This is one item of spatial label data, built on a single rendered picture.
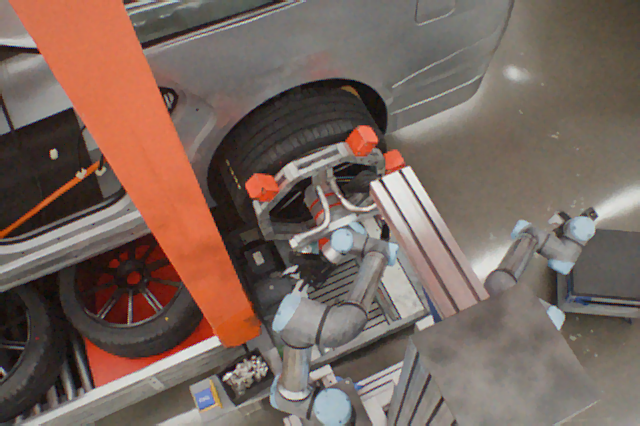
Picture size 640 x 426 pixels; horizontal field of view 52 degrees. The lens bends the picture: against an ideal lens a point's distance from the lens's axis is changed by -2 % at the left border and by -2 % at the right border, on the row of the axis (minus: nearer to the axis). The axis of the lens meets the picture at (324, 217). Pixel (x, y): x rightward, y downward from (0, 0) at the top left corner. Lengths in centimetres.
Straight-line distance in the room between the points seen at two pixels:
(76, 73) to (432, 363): 82
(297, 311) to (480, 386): 78
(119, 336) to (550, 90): 277
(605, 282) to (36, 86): 270
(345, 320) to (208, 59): 91
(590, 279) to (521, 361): 203
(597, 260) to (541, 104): 118
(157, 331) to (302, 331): 118
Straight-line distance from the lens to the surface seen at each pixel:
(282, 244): 329
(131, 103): 137
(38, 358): 309
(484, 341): 124
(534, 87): 418
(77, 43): 123
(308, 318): 186
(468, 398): 121
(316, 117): 248
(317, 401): 219
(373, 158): 257
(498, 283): 193
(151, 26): 206
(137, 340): 295
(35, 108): 324
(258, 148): 249
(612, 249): 335
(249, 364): 274
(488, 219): 365
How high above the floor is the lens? 320
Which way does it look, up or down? 63 degrees down
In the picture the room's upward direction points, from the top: 5 degrees counter-clockwise
